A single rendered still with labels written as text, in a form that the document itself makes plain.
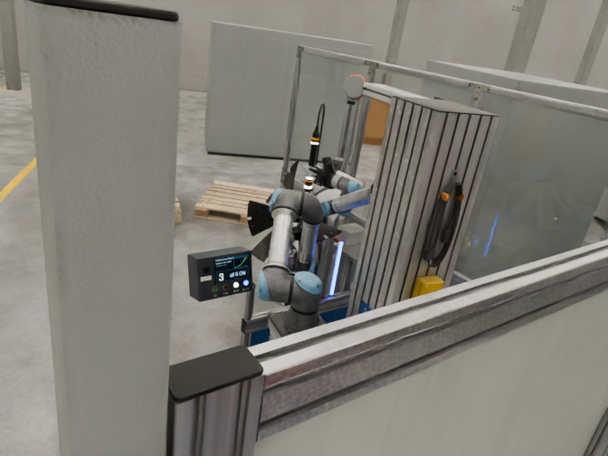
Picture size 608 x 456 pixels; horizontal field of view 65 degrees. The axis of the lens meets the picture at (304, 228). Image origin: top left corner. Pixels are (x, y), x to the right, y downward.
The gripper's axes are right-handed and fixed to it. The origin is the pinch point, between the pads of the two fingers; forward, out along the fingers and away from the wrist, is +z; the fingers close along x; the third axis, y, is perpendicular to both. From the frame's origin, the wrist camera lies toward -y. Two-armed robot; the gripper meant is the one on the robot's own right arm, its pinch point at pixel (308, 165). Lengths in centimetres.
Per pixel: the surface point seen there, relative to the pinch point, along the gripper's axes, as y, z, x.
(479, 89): -54, -56, 61
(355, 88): -38, 27, 62
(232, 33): -38, 457, 289
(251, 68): 8, 438, 317
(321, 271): 79, 4, 33
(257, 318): 63, -31, -55
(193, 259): 25, -22, -88
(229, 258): 25, -29, -74
